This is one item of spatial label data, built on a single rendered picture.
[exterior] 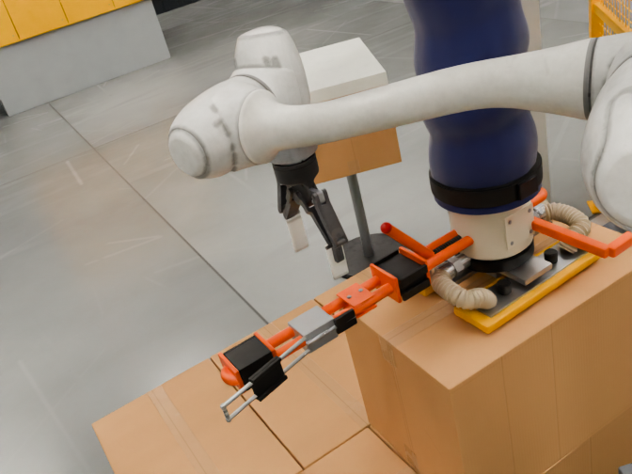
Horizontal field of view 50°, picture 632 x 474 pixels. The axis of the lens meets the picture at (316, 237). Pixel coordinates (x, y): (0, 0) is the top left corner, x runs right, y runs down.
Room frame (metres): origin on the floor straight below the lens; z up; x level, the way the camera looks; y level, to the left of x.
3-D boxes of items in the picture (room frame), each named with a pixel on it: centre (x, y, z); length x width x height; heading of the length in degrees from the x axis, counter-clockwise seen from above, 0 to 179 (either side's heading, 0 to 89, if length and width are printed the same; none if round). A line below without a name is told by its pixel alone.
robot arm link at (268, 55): (1.04, 0.01, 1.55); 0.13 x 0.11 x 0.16; 144
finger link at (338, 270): (0.99, -0.02, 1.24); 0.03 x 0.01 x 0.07; 114
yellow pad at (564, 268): (1.14, -0.41, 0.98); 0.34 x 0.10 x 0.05; 115
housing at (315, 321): (1.03, 0.05, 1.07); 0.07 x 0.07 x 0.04; 25
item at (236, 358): (0.98, 0.18, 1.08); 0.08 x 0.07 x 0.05; 115
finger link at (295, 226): (1.11, 0.03, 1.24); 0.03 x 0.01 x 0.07; 114
